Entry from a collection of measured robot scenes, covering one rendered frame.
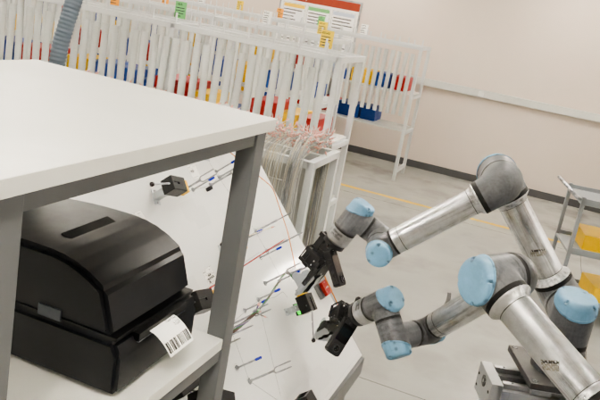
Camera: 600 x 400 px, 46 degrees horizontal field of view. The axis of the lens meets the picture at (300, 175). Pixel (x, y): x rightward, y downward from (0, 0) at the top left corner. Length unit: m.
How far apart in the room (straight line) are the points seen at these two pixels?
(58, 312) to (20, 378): 0.11
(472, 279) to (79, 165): 1.15
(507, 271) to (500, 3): 8.50
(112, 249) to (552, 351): 0.98
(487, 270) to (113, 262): 0.92
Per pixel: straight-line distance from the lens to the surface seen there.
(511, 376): 2.24
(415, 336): 2.05
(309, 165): 2.78
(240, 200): 1.18
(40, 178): 0.72
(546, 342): 1.66
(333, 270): 2.18
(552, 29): 10.04
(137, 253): 1.12
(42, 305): 1.09
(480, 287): 1.71
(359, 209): 2.13
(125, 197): 1.90
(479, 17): 10.11
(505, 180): 2.00
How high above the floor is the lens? 2.05
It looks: 14 degrees down
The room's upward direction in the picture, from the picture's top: 10 degrees clockwise
